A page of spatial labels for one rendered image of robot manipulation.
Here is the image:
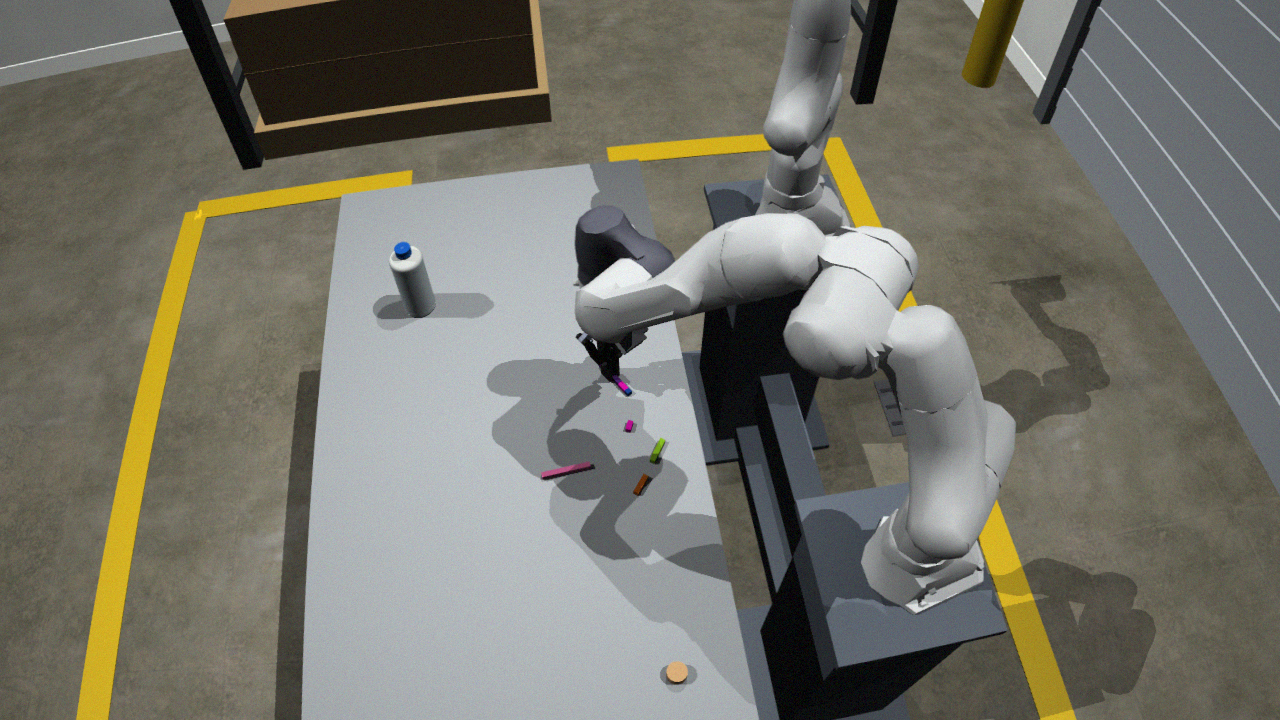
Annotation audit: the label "brown cylinder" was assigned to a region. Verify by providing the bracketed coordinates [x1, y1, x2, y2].
[666, 661, 689, 685]

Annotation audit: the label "white plastic bottle with blue cap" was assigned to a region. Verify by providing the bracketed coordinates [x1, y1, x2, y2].
[389, 242, 436, 316]

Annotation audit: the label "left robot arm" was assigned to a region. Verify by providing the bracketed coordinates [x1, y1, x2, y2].
[573, 205, 1016, 615]

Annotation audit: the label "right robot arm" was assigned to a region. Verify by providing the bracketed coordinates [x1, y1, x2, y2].
[755, 0, 851, 237]

